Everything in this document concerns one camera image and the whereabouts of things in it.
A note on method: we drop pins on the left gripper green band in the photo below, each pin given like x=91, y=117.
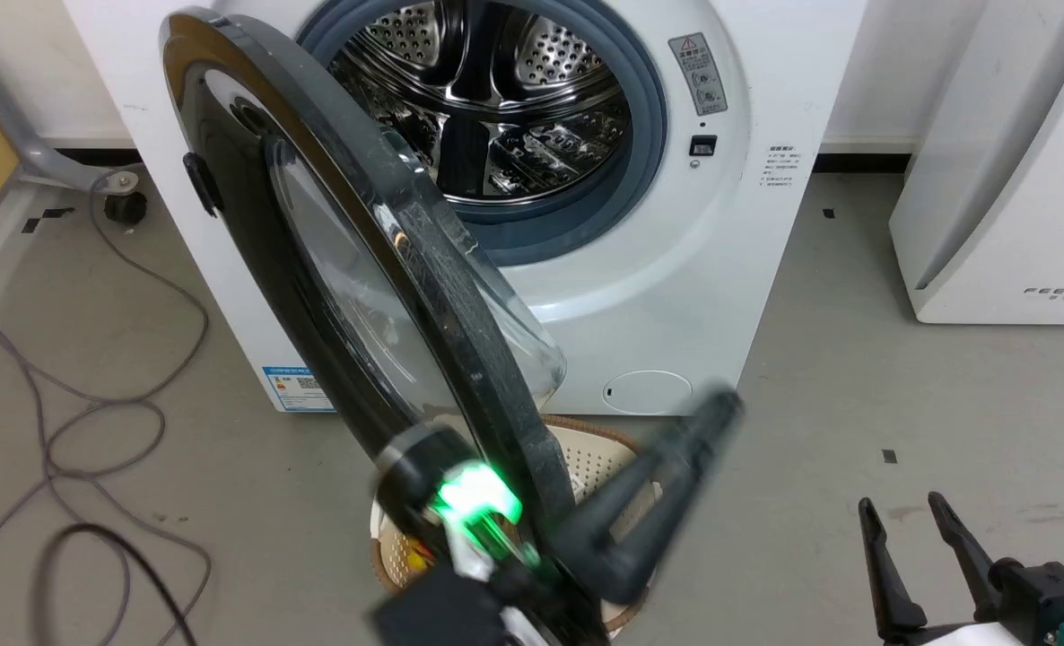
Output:
x=474, y=498

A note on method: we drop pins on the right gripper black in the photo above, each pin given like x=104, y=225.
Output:
x=1048, y=592

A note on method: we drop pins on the dark round washing machine door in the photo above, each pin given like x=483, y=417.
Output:
x=460, y=296

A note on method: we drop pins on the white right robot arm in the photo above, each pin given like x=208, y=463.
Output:
x=989, y=635

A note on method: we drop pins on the white front-load washing machine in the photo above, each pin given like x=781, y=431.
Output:
x=675, y=296

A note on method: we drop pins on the grey rubber door gasket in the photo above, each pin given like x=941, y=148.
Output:
x=647, y=135

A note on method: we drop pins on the beige perforated laundry basket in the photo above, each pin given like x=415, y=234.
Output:
x=595, y=458

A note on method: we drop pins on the round white filter cover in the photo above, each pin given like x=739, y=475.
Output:
x=647, y=393

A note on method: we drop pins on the blue energy label sticker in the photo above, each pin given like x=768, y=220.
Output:
x=297, y=390

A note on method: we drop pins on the white standing appliance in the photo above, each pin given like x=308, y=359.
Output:
x=989, y=179

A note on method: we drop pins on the stainless steel perforated drum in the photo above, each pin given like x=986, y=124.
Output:
x=496, y=90

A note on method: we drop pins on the black caster wheel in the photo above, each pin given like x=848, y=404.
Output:
x=126, y=208

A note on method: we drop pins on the grey chair base leg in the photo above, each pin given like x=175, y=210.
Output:
x=21, y=144

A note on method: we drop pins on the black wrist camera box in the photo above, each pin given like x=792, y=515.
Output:
x=433, y=610

